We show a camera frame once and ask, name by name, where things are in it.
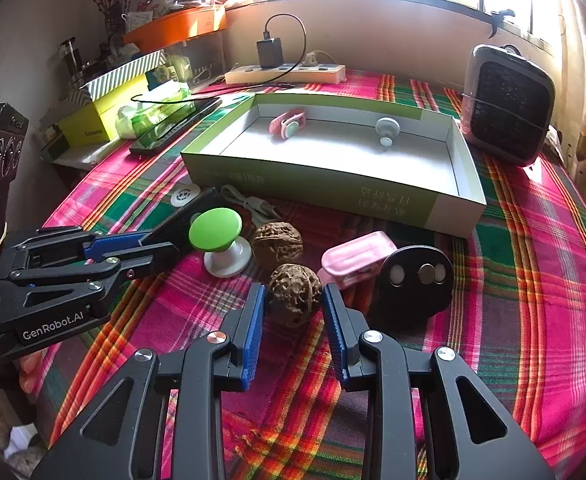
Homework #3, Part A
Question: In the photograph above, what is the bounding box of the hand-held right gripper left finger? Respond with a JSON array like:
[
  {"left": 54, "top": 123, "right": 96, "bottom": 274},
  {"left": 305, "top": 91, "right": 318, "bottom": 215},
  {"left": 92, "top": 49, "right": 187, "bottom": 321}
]
[{"left": 30, "top": 282, "right": 266, "bottom": 480}]

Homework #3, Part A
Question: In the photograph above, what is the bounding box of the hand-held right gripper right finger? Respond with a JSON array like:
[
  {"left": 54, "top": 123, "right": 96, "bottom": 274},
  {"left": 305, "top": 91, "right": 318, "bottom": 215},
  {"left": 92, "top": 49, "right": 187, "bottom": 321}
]
[{"left": 322, "top": 282, "right": 556, "bottom": 480}]

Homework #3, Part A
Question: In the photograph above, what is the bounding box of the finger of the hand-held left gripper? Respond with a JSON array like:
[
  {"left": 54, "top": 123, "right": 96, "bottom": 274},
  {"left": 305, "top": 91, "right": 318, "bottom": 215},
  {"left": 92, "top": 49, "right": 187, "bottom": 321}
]
[
  {"left": 4, "top": 226, "right": 153, "bottom": 267},
  {"left": 0, "top": 241, "right": 180, "bottom": 309}
]

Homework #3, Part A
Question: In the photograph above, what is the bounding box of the black flashlight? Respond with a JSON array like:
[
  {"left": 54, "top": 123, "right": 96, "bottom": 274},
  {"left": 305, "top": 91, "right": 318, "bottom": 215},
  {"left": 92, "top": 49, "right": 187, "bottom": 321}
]
[{"left": 148, "top": 187, "right": 229, "bottom": 257}]

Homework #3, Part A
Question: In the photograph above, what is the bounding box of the brown walnut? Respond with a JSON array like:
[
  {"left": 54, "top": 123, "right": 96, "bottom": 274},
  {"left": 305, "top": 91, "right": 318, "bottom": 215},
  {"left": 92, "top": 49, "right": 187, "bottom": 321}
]
[
  {"left": 251, "top": 222, "right": 304, "bottom": 265},
  {"left": 265, "top": 263, "right": 322, "bottom": 328}
]

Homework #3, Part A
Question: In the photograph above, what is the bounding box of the green knob with white base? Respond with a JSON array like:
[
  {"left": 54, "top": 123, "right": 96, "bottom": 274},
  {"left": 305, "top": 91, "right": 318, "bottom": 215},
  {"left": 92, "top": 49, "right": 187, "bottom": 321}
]
[{"left": 189, "top": 207, "right": 253, "bottom": 278}]

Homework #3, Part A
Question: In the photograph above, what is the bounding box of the pink plastic clip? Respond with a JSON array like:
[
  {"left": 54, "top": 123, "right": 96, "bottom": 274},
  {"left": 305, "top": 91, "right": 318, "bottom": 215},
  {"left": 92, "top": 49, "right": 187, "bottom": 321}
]
[{"left": 318, "top": 231, "right": 398, "bottom": 291}]

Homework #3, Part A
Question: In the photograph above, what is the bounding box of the black round magnetic disc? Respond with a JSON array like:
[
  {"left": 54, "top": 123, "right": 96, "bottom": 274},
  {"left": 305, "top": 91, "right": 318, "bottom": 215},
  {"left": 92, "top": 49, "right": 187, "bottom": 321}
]
[{"left": 378, "top": 245, "right": 454, "bottom": 331}]

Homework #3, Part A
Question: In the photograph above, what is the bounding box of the green and white cardboard box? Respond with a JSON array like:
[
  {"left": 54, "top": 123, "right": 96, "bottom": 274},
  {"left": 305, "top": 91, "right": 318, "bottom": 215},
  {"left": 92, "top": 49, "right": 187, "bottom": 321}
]
[{"left": 180, "top": 92, "right": 488, "bottom": 239}]

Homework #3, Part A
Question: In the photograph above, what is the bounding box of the white round perforated cap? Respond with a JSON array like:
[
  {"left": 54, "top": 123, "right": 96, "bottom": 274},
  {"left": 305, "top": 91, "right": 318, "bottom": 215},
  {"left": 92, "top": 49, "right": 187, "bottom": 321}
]
[{"left": 170, "top": 185, "right": 201, "bottom": 207}]

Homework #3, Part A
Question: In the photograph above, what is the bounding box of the yellow-green box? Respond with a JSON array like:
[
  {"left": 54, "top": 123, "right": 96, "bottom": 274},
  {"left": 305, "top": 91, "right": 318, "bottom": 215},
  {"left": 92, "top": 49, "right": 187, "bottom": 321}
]
[{"left": 57, "top": 87, "right": 149, "bottom": 148}]

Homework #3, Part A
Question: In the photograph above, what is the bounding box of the black smartphone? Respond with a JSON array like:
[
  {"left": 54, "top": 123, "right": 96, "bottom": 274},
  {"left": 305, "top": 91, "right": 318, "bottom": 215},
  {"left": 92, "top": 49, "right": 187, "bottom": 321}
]
[{"left": 129, "top": 97, "right": 223, "bottom": 156}]

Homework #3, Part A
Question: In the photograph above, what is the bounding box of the green wipes packet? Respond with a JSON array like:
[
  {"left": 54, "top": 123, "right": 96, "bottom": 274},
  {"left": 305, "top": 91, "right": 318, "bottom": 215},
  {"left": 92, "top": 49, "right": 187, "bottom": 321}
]
[{"left": 116, "top": 81, "right": 196, "bottom": 139}]

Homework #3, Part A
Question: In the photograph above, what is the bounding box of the green striped box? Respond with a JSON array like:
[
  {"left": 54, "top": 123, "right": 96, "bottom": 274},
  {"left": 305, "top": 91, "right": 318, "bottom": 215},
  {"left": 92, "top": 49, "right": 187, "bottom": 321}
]
[{"left": 70, "top": 49, "right": 168, "bottom": 103}]

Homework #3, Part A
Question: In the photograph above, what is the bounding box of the small pink clip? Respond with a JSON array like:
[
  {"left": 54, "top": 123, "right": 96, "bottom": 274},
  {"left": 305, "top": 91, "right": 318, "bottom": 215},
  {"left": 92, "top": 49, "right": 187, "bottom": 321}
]
[{"left": 268, "top": 108, "right": 306, "bottom": 138}]

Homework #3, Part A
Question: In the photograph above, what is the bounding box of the clear plastic container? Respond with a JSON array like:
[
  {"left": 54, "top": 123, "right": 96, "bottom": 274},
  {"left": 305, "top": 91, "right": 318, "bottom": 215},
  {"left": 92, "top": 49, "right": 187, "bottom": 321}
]
[{"left": 165, "top": 35, "right": 226, "bottom": 86}]

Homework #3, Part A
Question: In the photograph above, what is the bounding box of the grey round hook knob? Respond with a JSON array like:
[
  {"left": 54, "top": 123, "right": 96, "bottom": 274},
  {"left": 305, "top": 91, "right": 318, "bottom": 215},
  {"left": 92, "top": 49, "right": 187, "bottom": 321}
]
[{"left": 375, "top": 117, "right": 399, "bottom": 148}]

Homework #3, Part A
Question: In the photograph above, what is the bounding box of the orange tray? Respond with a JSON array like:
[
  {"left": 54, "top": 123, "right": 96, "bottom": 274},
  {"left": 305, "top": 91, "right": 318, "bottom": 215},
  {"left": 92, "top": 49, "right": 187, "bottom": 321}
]
[{"left": 123, "top": 5, "right": 228, "bottom": 53}]

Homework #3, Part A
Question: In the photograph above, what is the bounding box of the white power strip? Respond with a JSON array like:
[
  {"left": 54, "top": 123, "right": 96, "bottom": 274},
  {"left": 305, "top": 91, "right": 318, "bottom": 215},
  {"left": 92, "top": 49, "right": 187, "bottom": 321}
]
[{"left": 224, "top": 62, "right": 347, "bottom": 86}]

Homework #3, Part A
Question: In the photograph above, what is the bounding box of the black charger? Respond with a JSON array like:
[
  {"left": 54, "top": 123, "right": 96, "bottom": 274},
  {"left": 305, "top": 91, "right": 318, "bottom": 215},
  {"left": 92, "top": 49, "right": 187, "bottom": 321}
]
[{"left": 256, "top": 37, "right": 285, "bottom": 69}]

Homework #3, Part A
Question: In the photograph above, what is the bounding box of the white plug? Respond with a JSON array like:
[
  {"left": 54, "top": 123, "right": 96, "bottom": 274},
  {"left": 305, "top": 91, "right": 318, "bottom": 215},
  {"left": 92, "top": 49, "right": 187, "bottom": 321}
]
[{"left": 303, "top": 50, "right": 335, "bottom": 68}]

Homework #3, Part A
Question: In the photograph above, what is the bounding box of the grey desktop heater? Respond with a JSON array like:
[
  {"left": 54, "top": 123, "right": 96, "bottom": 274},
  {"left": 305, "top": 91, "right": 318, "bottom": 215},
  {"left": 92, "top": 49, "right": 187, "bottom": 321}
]
[{"left": 460, "top": 44, "right": 556, "bottom": 168}]

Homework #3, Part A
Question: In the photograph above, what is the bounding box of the black window hook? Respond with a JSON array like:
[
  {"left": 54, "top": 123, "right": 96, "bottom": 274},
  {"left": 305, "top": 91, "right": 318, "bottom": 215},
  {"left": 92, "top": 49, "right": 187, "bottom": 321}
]
[{"left": 490, "top": 9, "right": 516, "bottom": 38}]

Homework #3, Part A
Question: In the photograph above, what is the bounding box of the white cable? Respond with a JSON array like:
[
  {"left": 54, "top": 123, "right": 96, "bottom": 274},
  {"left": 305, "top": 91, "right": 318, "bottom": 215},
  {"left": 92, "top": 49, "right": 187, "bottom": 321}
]
[{"left": 220, "top": 185, "right": 279, "bottom": 228}]

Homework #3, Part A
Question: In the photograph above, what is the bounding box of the thin black cord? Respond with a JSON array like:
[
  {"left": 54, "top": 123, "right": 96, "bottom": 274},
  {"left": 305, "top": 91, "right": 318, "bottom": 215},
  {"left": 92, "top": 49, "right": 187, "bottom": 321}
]
[{"left": 132, "top": 91, "right": 196, "bottom": 109}]

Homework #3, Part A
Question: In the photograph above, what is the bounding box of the black charger cable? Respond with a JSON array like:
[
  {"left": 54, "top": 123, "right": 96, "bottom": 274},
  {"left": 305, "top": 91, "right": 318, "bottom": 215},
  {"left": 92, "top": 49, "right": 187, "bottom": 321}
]
[{"left": 264, "top": 13, "right": 308, "bottom": 87}]

